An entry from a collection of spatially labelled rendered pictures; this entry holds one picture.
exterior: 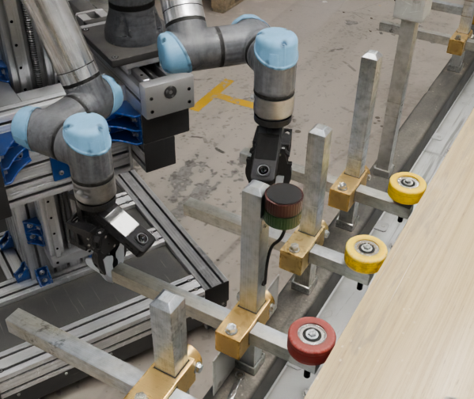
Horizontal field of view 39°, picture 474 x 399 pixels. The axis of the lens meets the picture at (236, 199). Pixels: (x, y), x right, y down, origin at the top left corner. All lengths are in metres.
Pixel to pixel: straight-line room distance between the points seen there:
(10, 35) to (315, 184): 0.84
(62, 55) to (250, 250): 0.49
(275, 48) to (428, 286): 0.51
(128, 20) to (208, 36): 0.51
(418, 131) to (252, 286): 1.07
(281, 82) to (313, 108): 2.40
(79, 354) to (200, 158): 2.17
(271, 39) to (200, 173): 1.92
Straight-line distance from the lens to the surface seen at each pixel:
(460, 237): 1.38
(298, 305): 1.45
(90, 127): 1.12
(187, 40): 1.21
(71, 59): 1.25
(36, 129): 1.19
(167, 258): 2.28
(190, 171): 3.05
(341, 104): 3.63
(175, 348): 0.94
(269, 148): 1.22
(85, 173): 1.15
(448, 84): 2.39
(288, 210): 1.00
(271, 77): 1.17
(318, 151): 1.25
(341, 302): 1.58
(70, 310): 2.16
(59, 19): 1.25
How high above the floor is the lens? 1.75
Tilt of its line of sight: 38 degrees down
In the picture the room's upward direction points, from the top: 1 degrees clockwise
